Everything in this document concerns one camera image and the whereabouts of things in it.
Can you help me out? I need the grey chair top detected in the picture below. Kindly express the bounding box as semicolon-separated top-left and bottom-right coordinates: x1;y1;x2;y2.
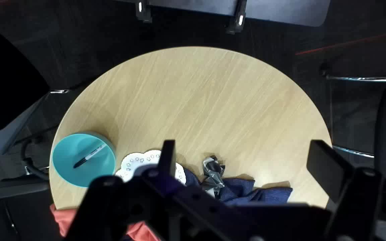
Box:
118;0;331;34

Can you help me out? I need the black chair right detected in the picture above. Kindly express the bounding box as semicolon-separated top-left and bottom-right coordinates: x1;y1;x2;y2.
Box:
320;62;386;180

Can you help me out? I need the grey binder clip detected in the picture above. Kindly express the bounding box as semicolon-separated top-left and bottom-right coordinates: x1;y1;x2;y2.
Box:
202;156;225;189

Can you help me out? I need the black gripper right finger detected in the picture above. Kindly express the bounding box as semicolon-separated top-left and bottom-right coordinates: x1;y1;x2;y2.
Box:
307;140;354;202

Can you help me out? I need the dark blue cloth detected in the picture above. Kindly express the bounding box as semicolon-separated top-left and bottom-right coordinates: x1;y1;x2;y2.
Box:
178;168;292;207

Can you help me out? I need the red cloth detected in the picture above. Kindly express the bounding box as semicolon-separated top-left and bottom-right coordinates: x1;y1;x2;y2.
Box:
49;204;159;241

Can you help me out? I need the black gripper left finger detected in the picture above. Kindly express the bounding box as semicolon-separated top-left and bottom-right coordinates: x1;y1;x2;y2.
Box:
158;140;175;177

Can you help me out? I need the teal plastic bowl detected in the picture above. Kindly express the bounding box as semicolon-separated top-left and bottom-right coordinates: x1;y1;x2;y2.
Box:
52;133;115;188

